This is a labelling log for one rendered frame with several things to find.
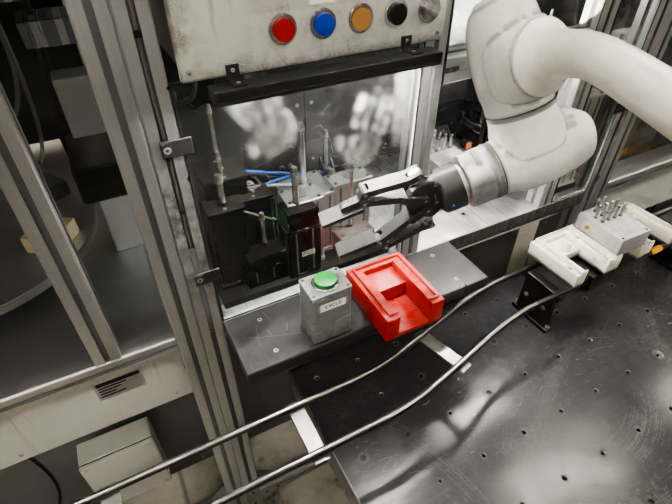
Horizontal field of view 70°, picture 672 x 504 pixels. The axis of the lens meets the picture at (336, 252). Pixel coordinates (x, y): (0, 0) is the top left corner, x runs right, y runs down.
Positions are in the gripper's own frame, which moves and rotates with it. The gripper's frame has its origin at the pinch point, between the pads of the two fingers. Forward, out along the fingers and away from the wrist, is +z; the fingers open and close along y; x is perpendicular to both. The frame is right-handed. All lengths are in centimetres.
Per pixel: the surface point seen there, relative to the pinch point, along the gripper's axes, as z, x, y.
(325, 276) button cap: 6.2, 2.5, -6.5
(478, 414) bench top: -10, 21, -48
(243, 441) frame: 45, 7, -52
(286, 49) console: -2.8, -12.1, 26.0
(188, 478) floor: 84, -3, -91
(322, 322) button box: 10.0, 7.4, -12.2
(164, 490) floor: 91, -1, -88
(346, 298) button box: 4.3, 5.8, -10.4
